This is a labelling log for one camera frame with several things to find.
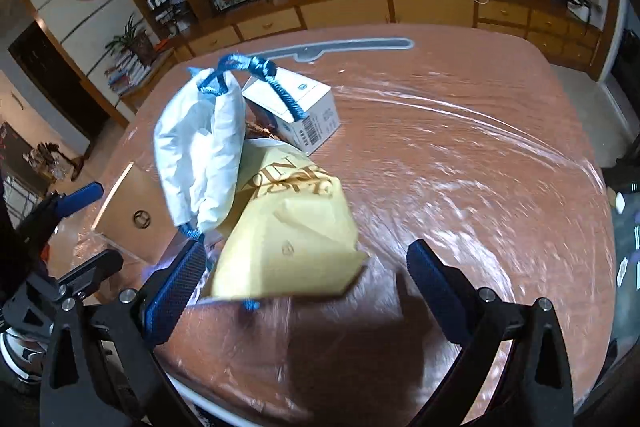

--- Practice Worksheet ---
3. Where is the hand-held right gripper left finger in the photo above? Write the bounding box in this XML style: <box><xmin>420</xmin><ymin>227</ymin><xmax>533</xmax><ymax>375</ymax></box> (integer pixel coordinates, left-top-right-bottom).
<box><xmin>40</xmin><ymin>239</ymin><xmax>208</xmax><ymax>427</ymax></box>

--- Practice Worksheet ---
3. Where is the gold cardboard card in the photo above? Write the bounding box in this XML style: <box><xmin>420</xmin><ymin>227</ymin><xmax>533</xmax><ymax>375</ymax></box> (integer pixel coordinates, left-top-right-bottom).
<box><xmin>93</xmin><ymin>162</ymin><xmax>187</xmax><ymax>265</ymax></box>

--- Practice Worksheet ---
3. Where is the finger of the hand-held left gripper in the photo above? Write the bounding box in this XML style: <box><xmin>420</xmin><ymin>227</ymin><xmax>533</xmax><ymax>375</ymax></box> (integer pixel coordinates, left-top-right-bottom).
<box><xmin>5</xmin><ymin>249</ymin><xmax>124</xmax><ymax>338</ymax></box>
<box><xmin>22</xmin><ymin>182</ymin><xmax>105</xmax><ymax>238</ymax></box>

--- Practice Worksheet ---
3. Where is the potted green plant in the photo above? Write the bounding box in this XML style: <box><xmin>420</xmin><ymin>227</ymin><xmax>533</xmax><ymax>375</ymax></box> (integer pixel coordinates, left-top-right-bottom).
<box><xmin>104</xmin><ymin>13</ymin><xmax>157</xmax><ymax>64</ymax></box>

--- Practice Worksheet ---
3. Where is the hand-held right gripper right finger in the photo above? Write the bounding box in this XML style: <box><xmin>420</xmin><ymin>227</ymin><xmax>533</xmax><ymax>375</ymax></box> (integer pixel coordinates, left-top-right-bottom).
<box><xmin>406</xmin><ymin>238</ymin><xmax>575</xmax><ymax>427</ymax></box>

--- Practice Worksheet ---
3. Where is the stack of books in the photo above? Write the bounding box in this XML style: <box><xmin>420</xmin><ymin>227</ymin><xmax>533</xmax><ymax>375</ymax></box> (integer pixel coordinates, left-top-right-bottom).
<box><xmin>104</xmin><ymin>53</ymin><xmax>163</xmax><ymax>96</ymax></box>

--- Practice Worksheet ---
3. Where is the cream paper bag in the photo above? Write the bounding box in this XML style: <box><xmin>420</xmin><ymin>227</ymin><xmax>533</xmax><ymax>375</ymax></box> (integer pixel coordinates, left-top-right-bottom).
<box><xmin>152</xmin><ymin>53</ymin><xmax>369</xmax><ymax>312</ymax></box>

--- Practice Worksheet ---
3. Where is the dark wooden door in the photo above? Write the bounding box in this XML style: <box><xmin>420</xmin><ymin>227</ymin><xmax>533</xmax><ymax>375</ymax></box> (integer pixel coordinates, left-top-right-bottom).
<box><xmin>7</xmin><ymin>21</ymin><xmax>112</xmax><ymax>144</ymax></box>

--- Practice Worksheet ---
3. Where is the grey table frame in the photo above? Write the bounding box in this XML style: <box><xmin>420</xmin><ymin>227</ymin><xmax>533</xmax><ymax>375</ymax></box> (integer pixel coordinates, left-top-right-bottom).
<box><xmin>170</xmin><ymin>374</ymin><xmax>263</xmax><ymax>424</ymax></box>

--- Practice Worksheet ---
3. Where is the wooden sideboard with drawers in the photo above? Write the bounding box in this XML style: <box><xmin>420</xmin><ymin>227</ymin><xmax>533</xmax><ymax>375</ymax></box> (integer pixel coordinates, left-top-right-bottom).
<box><xmin>172</xmin><ymin>0</ymin><xmax>603</xmax><ymax>80</ymax></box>

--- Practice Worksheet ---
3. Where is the white printed cardboard box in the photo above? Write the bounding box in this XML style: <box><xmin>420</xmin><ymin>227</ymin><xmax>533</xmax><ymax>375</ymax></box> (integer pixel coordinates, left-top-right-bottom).
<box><xmin>241</xmin><ymin>68</ymin><xmax>342</xmax><ymax>156</ymax></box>

